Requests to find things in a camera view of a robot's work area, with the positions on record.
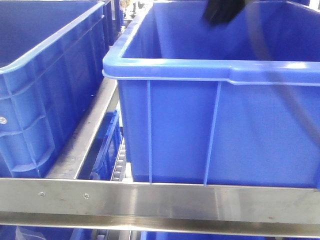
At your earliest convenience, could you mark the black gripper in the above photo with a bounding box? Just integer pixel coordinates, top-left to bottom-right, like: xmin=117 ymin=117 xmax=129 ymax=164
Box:
xmin=202 ymin=0 xmax=247 ymax=26

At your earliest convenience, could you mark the blue crate on shelf centre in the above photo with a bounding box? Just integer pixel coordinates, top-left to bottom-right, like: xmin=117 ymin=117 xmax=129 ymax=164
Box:
xmin=102 ymin=0 xmax=320 ymax=188

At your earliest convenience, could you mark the blue crate on shelf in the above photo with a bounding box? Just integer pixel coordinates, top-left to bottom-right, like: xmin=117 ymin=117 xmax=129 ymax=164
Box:
xmin=102 ymin=0 xmax=320 ymax=188
xmin=0 ymin=0 xmax=106 ymax=178

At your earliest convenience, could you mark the blue crate lower shelf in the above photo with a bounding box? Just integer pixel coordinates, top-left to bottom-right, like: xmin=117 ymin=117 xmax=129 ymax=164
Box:
xmin=89 ymin=109 xmax=123 ymax=181

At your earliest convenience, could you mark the blue crate on shelf left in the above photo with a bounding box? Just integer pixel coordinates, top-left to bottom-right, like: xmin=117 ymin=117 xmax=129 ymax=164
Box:
xmin=0 ymin=0 xmax=106 ymax=178

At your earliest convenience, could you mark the grey cable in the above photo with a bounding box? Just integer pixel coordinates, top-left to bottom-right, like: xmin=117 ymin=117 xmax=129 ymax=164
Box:
xmin=244 ymin=0 xmax=320 ymax=148

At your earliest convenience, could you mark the steel roller divider rail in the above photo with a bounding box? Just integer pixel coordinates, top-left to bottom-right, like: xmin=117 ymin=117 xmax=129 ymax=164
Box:
xmin=46 ymin=78 xmax=119 ymax=180

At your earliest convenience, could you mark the stainless steel shelf rail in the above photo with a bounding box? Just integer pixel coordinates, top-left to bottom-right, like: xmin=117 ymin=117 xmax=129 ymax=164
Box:
xmin=0 ymin=178 xmax=320 ymax=238

